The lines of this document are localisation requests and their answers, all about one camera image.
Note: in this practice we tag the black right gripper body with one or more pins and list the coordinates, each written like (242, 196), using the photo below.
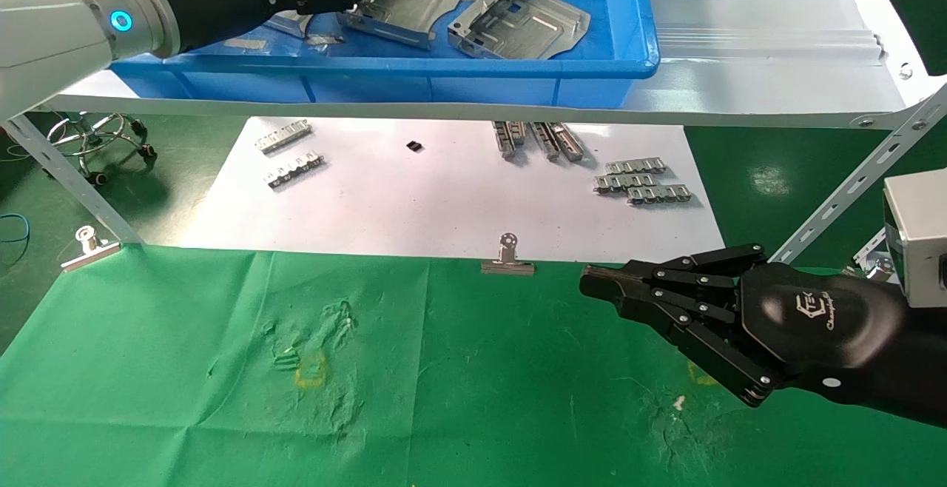
(836, 331)

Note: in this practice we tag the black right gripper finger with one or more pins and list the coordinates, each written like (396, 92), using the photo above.
(703, 346)
(695, 269)

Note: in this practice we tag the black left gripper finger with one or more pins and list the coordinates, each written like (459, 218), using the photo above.
(325, 3)

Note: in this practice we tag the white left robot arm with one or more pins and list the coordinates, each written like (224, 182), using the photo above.
(44, 35)

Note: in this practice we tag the silver notched metal strip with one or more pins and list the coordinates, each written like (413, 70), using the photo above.
(635, 167)
(294, 169)
(660, 195)
(283, 137)
(624, 183)

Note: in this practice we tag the grey metal box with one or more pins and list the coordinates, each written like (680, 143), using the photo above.
(917, 235)

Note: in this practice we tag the blue plastic bin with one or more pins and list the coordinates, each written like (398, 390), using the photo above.
(481, 80)

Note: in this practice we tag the chair base with casters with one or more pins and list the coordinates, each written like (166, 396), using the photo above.
(89, 132)

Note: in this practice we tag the green cloth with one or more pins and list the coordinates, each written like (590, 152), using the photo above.
(481, 398)

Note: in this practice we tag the white metal shelf rack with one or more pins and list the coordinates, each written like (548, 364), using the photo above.
(740, 28)

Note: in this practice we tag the silver metal slide rail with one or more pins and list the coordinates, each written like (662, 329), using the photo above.
(568, 142)
(519, 133)
(546, 143)
(504, 140)

